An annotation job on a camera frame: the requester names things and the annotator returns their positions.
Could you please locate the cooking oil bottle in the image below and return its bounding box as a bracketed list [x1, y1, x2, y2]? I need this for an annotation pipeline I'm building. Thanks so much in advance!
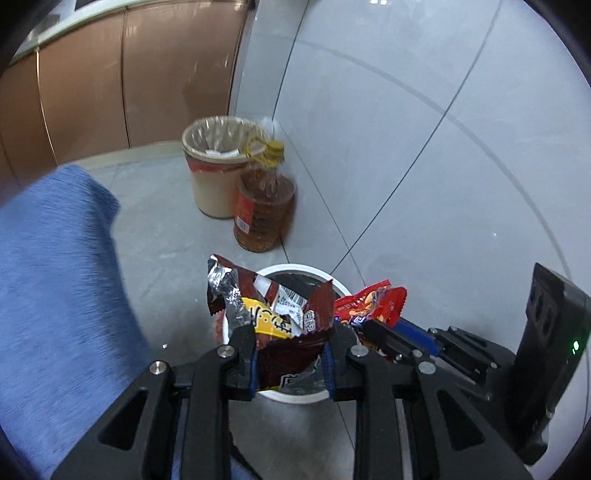
[233, 138, 296, 254]

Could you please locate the beige waste bin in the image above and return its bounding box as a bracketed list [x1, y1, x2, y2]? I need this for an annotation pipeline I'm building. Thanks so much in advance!
[181, 117, 273, 219]

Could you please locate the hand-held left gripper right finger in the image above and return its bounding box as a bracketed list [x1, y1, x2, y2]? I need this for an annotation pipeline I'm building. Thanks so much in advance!
[323, 323, 532, 480]

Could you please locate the blue towel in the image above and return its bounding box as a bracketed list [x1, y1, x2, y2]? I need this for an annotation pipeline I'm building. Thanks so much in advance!
[0, 164, 241, 480]

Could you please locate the dark red snack packet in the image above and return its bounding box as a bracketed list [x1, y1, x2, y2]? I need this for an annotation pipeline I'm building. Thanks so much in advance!
[206, 254, 335, 393]

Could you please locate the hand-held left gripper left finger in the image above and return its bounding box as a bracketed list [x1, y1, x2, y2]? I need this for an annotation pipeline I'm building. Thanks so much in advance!
[51, 325, 259, 480]

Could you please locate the round white waste bin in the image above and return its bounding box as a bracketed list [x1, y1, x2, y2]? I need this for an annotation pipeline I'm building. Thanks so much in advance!
[215, 263, 352, 404]

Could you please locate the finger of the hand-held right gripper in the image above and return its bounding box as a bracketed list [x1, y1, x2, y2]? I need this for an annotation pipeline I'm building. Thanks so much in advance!
[399, 318, 502, 370]
[362, 320, 492, 402]

